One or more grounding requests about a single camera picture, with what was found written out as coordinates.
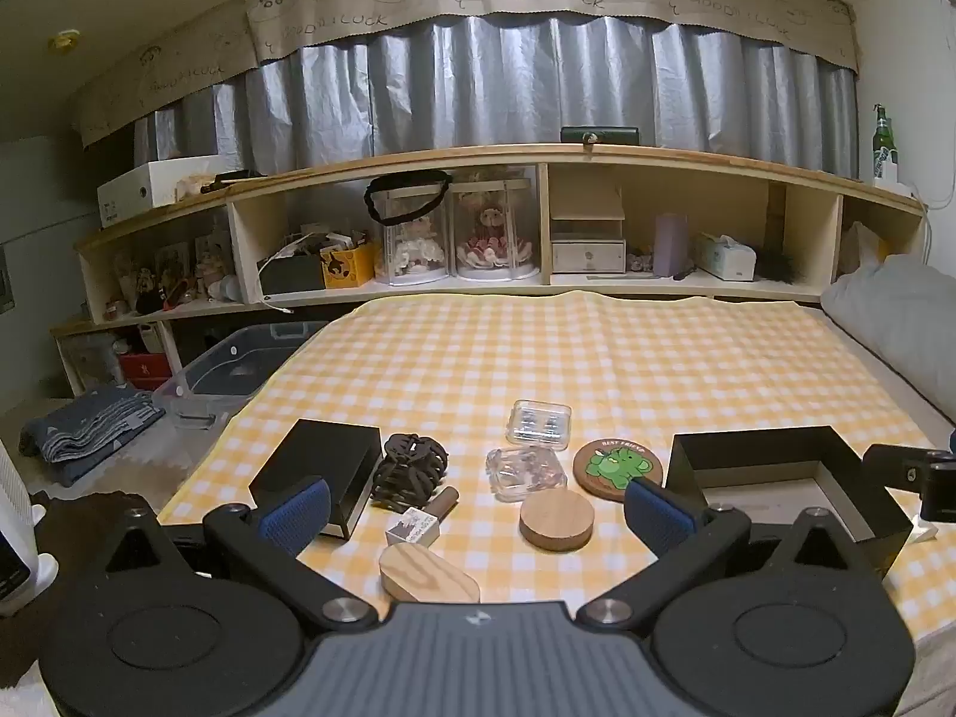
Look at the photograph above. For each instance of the yellow printed box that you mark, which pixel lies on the yellow printed box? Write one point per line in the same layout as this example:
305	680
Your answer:
345	269

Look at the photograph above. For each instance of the clear doll display case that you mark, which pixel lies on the clear doll display case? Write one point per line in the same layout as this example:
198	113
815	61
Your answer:
493	239

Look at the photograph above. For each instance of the black storage box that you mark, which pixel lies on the black storage box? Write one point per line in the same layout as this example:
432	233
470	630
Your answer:
754	450

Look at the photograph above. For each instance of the white appliance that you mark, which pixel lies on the white appliance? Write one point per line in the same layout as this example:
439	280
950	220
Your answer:
15	538

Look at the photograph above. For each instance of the grey pillow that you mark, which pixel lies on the grey pillow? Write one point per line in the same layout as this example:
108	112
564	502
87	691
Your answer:
896	314

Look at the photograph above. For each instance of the clear plastic case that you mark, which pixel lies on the clear plastic case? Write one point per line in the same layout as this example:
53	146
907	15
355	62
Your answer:
523	472

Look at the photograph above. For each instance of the cream paper bag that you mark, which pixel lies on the cream paper bag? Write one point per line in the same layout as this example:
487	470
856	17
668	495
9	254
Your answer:
859	250

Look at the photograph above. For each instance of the white power strip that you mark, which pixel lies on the white power strip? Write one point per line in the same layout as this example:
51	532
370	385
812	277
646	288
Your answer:
900	188

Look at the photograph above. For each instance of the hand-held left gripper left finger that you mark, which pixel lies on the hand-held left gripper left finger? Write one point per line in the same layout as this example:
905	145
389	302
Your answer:
299	511

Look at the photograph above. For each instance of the red box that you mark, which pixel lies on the red box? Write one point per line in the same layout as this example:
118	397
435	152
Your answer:
146	372

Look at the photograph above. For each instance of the cork coaster with green print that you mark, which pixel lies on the cork coaster with green print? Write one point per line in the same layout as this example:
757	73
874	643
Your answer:
616	467

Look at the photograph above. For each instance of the dark brown hair claw clip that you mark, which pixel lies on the dark brown hair claw clip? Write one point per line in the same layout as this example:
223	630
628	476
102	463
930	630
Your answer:
407	474

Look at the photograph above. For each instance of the dark green case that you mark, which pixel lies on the dark green case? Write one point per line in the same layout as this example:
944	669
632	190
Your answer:
605	135

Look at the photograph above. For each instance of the round wooden disc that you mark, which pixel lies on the round wooden disc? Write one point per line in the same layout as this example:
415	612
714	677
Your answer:
556	521

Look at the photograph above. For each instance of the white paper scrap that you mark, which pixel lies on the white paper scrap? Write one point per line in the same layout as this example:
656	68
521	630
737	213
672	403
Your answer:
924	532

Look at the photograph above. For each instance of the oblong wooden block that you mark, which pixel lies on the oblong wooden block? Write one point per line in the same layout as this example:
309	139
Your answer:
426	575

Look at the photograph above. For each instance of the black shelf box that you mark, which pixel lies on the black shelf box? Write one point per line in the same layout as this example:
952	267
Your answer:
291	275

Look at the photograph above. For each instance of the grey curtain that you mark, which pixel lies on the grey curtain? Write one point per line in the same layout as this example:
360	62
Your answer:
485	89

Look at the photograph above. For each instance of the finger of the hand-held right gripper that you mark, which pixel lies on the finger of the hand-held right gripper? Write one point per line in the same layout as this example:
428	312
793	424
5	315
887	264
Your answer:
896	467

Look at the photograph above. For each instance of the yellow checked blanket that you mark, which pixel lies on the yellow checked blanket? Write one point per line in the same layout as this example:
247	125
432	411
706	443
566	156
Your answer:
523	358

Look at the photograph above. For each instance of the collection of small figurines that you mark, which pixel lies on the collection of small figurines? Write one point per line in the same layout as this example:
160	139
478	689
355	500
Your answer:
157	284

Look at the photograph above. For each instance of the yellow ceiling fixture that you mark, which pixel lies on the yellow ceiling fixture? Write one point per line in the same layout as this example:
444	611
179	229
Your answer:
64	41

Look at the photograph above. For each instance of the folded blue cloth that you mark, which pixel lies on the folded blue cloth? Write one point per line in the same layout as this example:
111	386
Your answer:
89	426

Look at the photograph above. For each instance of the green glass bottle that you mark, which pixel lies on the green glass bottle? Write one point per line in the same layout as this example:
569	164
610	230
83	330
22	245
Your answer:
884	149

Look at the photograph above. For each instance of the clear case with false lashes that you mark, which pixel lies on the clear case with false lashes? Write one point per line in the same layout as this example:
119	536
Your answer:
538	424

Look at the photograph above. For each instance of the white drawer box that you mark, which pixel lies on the white drawer box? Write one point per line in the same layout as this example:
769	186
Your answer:
586	254

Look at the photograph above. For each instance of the white cardboard box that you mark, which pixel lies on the white cardboard box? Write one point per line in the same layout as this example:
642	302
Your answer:
142	190

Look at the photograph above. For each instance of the wooden shelf unit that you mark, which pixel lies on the wooden shelf unit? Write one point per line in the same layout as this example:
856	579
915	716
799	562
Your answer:
672	158

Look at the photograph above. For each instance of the white tissue box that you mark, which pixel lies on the white tissue box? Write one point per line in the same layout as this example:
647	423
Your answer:
728	261

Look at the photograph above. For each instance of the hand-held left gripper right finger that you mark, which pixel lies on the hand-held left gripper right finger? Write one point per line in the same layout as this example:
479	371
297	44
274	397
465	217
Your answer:
657	519

